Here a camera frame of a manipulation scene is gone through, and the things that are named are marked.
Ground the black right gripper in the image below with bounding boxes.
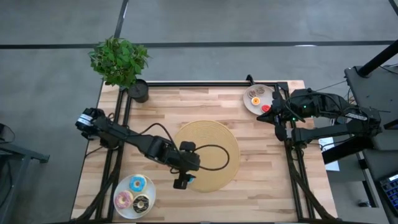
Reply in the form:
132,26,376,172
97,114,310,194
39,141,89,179
256,90,293,141

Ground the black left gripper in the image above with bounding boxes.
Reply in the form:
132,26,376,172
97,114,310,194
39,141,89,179
170,141,201,190

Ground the large blue frosted donut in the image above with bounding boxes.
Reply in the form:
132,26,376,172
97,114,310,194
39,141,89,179
129,175,147,193

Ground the large dark chocolate donut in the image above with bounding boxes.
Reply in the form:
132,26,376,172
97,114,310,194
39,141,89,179
132,195,150,214

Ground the large pink frosted donut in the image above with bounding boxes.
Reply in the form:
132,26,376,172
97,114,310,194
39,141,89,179
114,190,134,210

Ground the beige round plate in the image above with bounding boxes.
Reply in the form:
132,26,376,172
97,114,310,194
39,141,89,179
243,83,277,116

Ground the round woven straw placemat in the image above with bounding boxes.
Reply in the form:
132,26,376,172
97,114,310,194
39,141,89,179
173,120,241,193

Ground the white round plate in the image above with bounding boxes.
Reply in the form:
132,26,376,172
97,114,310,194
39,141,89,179
113,173,157,220

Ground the white paper sheet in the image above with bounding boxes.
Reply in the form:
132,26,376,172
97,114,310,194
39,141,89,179
320,136,341,172

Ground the black stand beam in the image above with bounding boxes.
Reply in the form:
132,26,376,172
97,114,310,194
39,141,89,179
322,136,376,165

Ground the dark grey desk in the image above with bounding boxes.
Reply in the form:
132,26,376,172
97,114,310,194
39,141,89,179
362,148,398,224

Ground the dark grey cart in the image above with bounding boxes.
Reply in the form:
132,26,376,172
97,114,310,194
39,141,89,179
343,64,398,152

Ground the green leafy plant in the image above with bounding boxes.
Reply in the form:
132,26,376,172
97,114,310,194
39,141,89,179
88,35,150,90

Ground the black pole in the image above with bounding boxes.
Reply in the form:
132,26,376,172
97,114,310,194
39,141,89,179
357,39,398,78

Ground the black keyboard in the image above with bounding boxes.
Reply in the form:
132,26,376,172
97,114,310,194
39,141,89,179
379,173,398,215

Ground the grey metal stand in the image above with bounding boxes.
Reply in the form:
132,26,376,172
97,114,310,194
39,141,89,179
0,123,50,224

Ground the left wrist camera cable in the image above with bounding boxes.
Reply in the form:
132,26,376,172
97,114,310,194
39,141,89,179
136,122,231,172

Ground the grey floor cable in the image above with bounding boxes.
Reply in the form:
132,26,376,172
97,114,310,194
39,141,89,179
315,80,348,91

